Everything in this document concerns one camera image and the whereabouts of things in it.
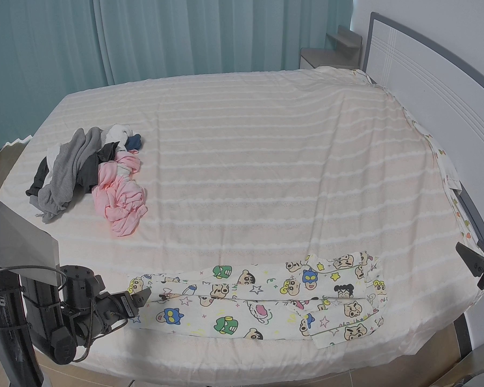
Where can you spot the black garment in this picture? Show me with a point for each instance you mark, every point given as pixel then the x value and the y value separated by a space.
pixel 88 171

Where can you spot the grey bedside table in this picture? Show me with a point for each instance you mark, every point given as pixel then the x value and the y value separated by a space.
pixel 328 53

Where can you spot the dark blue garment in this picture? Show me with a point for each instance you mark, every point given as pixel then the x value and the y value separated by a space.
pixel 134 142

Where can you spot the pink garment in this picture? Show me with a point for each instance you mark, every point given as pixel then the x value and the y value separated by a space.
pixel 119 194

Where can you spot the blue-green curtain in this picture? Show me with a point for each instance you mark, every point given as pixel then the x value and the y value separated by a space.
pixel 226 22
pixel 36 42

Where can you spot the bed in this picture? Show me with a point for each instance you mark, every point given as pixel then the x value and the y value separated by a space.
pixel 266 155

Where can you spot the white garment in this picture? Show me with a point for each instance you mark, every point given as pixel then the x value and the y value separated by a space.
pixel 117 133

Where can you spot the white printed pyjama top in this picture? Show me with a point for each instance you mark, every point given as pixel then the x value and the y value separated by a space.
pixel 266 300

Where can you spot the grey garment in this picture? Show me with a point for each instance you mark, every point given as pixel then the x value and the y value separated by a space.
pixel 68 171

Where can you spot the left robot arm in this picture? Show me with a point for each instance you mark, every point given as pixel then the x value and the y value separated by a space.
pixel 36 296

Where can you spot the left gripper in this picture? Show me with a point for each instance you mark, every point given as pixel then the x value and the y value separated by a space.
pixel 130 301

